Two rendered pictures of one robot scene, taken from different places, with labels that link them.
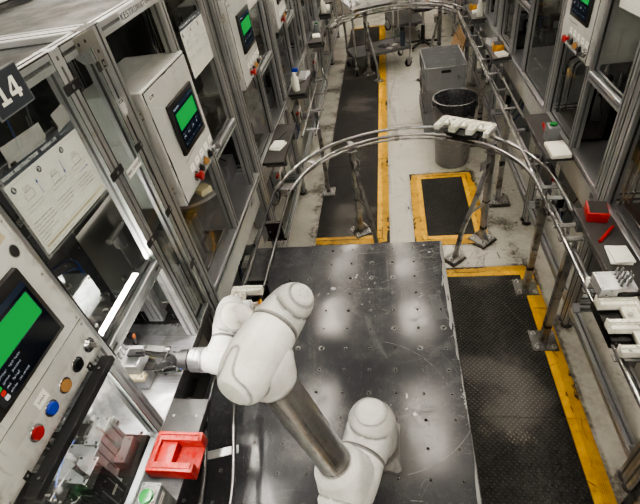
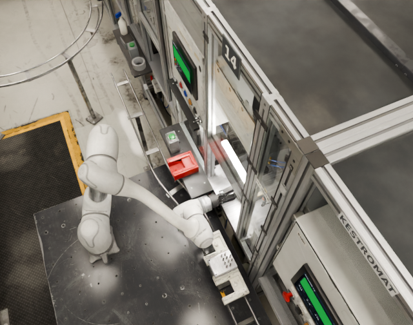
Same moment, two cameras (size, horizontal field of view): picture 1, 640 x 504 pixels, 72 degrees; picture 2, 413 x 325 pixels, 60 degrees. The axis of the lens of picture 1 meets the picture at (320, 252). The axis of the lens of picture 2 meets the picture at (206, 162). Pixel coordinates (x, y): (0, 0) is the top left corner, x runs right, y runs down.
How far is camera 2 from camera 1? 1.74 m
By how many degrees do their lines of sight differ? 75
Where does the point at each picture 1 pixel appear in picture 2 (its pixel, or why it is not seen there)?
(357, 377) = (128, 283)
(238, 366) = (97, 128)
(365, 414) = (90, 224)
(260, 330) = (95, 144)
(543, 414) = not seen: outside the picture
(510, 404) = not seen: outside the picture
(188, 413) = (197, 186)
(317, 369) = (159, 276)
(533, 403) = not seen: outside the picture
